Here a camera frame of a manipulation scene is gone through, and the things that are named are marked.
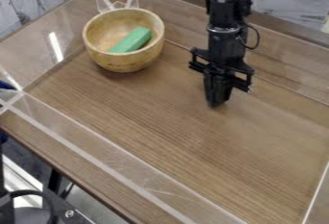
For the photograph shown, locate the green rectangular block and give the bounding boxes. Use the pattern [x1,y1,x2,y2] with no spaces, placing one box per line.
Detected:
[107,26,151,53]

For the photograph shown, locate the black table leg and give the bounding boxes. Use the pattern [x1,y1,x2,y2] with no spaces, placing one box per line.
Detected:
[48,169,63,193]

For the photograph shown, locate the clear acrylic tray walls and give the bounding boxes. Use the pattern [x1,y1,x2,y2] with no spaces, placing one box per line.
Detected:
[0,0,329,224]

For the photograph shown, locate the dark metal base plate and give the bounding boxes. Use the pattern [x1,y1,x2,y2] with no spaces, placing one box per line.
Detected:
[43,188,95,224]

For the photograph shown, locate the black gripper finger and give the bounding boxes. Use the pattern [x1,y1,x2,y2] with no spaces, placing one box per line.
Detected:
[204,70,218,108]
[218,74,234,105]

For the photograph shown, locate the light wooden bowl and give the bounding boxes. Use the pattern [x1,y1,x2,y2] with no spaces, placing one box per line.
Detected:
[82,9,165,73]

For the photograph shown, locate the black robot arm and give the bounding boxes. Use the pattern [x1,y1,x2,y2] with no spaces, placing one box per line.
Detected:
[189,0,260,108]

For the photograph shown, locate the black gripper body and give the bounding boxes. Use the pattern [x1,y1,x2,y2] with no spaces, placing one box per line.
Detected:
[189,47,254,92]

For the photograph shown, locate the black cable loop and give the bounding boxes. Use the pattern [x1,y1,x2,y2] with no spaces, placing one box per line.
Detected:
[8,188,59,224]

